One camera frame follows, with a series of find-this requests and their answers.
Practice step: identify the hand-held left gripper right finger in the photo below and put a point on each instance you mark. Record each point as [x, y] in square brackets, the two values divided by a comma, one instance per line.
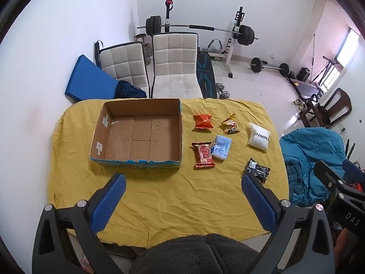
[259, 202]

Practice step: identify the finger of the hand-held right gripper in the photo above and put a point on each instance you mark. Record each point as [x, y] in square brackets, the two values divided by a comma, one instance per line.
[328, 177]
[355, 171]

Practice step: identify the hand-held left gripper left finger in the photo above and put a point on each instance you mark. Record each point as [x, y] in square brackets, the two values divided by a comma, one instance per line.
[109, 202]

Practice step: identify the black foil packet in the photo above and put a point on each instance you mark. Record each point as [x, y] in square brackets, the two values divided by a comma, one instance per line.
[258, 169]

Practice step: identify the white soft packet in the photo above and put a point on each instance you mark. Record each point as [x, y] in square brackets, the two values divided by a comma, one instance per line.
[259, 136]

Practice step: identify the light blue tissue pack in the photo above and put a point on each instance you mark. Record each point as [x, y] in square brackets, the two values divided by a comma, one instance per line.
[221, 147]

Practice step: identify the cardboard box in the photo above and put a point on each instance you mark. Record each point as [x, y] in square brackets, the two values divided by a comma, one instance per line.
[137, 137]

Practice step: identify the red snack packet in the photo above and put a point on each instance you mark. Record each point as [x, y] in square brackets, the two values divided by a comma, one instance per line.
[204, 154]

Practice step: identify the yellow snack packet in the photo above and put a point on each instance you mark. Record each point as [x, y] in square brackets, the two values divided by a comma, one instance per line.
[230, 125]

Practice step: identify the orange snack packet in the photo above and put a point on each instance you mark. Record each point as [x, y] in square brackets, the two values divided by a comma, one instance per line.
[203, 121]

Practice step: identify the teal blanket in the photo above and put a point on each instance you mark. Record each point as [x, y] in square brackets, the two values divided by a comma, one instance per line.
[308, 154]

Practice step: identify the yellow tablecloth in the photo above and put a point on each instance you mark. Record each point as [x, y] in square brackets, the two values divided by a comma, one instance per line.
[176, 199]

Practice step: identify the dark wooden chair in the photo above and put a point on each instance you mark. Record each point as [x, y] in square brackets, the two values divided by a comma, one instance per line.
[339, 102]

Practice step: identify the pair of light shoes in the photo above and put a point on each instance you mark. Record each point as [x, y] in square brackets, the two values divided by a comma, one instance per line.
[300, 103]

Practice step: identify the dark grey fleece clothing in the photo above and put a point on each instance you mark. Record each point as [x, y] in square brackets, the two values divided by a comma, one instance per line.
[194, 257]

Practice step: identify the black speaker box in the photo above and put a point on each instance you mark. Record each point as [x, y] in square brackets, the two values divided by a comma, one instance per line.
[303, 74]

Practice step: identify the black tripod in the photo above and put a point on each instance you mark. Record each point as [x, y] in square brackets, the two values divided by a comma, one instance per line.
[328, 68]

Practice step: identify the chrome dumbbell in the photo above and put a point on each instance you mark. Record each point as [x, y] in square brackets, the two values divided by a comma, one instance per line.
[220, 86]
[224, 94]

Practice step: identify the dark blue mesh cushion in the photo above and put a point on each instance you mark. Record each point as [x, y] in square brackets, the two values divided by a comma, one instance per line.
[128, 90]

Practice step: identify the bright window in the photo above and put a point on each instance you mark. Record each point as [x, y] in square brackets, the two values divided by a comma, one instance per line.
[349, 48]

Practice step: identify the blue foam mat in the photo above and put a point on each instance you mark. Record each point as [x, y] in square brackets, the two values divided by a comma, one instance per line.
[88, 80]

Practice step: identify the short barbell with black plates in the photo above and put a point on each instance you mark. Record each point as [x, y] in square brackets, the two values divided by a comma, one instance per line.
[258, 64]

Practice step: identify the black and blue weight bench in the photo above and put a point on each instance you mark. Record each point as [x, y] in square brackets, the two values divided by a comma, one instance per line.
[204, 74]

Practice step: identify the white padded chair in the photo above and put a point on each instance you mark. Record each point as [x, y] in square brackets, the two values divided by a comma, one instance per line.
[125, 62]
[174, 60]

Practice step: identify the white barbell rack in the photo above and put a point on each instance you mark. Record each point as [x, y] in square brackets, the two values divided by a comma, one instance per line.
[231, 47]

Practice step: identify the grey curved exercise bar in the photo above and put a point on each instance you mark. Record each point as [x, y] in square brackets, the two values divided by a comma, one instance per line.
[216, 44]

